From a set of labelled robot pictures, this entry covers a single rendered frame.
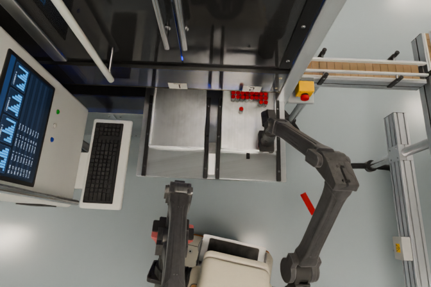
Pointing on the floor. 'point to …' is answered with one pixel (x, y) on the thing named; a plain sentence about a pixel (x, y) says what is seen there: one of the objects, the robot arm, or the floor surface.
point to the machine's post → (322, 24)
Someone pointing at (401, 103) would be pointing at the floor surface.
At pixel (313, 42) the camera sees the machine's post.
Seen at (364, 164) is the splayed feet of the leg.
